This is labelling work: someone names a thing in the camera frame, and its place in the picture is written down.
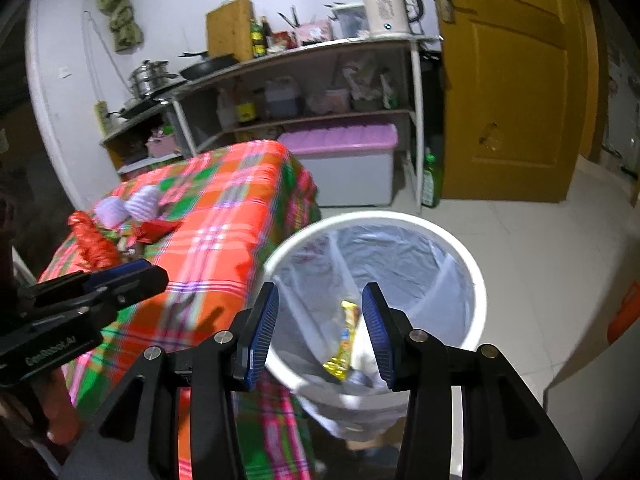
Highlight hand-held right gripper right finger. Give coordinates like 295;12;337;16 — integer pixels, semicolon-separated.
361;281;583;480

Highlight white round trash bin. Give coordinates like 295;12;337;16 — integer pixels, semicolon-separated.
261;210;488;441

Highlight yellow snack wrapper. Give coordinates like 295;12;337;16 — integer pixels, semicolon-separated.
321;300;362;384

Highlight person's left hand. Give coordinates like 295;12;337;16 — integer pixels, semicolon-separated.
0;362;85;447

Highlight wooden cutting board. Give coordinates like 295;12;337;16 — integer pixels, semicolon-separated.
206;0;254;61

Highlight green plastic bottle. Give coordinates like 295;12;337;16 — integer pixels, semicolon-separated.
421;147;444;210

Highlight clear plastic container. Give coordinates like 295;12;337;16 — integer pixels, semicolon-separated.
330;2;369;40

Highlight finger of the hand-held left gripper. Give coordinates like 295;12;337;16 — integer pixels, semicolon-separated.
80;265;170;328
16;258;154;307

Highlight metal door handle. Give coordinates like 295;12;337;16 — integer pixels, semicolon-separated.
435;0;475;24

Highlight small purple foam fruit net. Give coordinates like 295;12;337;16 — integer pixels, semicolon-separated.
95;196;129;227

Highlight green hanging cloth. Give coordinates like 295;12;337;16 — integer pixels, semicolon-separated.
95;0;144;53

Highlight tall metal shelf rack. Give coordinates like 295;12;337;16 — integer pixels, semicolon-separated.
170;35;444;212

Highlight yellow wooden door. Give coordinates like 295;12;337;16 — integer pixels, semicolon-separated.
425;0;601;205

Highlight clear plastic bin liner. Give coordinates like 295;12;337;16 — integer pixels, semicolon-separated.
277;224;475;442

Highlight purple lid storage box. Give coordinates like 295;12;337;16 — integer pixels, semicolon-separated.
277;122;400;209

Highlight grey plastic jug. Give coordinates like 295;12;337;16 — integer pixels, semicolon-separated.
264;77;304;119

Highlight plaid tablecloth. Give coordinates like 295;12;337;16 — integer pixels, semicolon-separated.
37;140;322;480

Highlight red wrapper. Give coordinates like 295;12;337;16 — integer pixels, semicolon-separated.
67;210;122;272

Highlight yellow label oil bottle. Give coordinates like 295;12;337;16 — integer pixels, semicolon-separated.
235;82;256;124

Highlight yellowed power strip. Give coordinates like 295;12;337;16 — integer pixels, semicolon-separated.
94;101;112;136

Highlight steel steamer pot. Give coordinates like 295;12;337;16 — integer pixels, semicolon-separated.
128;60;179;99

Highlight black frying pan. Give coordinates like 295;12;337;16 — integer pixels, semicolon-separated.
178;50;242;82

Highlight pink plastic basket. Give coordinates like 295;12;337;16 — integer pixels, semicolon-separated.
146;132;182;159

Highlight large purple foam fruit net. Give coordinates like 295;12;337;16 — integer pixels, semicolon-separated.
125;185;161;221

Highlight orange plastic item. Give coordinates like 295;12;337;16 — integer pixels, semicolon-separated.
607;282;640;344

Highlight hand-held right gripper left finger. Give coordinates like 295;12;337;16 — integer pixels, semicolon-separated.
60;281;280;480

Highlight pink utensil holder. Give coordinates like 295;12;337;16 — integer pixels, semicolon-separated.
292;17;335;47

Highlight white electric kettle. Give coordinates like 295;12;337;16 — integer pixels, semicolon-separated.
356;0;426;37

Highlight red packet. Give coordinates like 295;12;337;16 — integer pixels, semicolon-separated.
132;217;179;244

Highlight low shelf unit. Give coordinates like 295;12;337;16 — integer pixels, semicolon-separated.
99;100;197;176

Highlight black induction cooktop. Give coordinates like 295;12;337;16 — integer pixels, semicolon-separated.
119;94;174;119

